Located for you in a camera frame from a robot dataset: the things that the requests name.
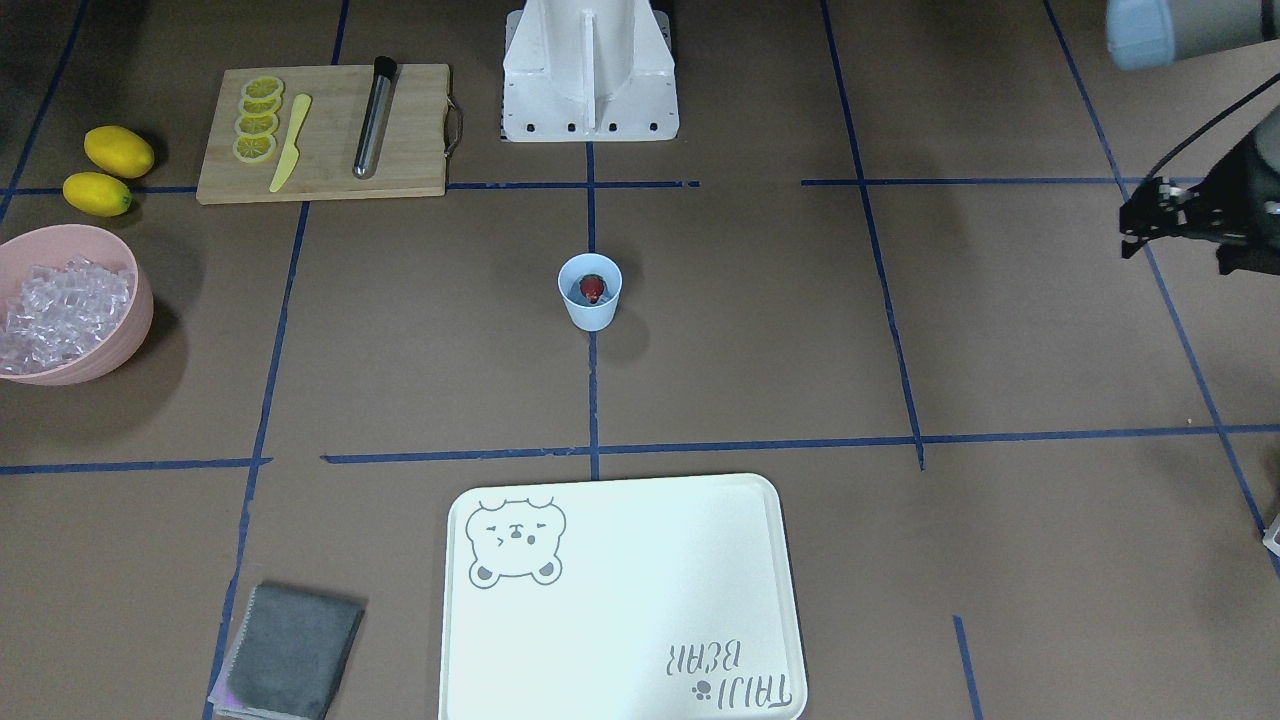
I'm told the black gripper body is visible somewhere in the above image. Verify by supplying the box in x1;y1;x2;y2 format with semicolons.
1117;129;1279;275

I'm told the red strawberry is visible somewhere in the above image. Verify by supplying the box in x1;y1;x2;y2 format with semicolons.
577;273;608;306

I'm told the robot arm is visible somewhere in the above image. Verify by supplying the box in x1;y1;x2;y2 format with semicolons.
1105;1;1279;275

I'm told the clear ice cubes pile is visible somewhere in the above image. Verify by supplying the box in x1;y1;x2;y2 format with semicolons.
1;255;138;375

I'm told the white bear serving tray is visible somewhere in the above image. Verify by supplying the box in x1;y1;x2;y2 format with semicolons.
438;473;809;719

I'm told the wooden cutting board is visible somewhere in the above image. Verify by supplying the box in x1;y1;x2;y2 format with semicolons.
195;64;460;205

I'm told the yellow plastic knife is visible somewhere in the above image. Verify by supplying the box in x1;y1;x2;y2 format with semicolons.
268;94;312;193

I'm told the lemon slice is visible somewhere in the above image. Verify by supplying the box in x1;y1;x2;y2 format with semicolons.
239;95;282;118
241;76;285;101
232;133;276;164
234;113;279;137

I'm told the upper lemon slice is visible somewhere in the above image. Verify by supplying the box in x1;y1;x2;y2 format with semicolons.
232;133;276;164

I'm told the lower lemon slice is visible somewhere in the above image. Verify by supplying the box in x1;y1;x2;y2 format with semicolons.
234;113;279;137

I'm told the grey folded cloth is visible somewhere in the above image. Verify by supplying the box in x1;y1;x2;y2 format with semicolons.
207;582;365;719

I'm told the upper whole lemon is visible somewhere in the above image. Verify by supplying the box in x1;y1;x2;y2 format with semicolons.
83;126;155;179

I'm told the whole lemon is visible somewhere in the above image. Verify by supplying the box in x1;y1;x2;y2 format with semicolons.
61;172;133;218
83;126;155;179

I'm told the lower whole lemon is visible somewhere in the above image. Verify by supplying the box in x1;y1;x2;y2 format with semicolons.
61;172;133;218

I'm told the pink bowl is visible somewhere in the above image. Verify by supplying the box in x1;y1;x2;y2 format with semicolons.
1;224;154;386

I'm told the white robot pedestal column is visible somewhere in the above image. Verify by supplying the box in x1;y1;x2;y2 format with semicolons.
500;1;680;143

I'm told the steel knife handle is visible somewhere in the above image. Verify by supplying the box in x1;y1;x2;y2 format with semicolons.
352;56;399;181

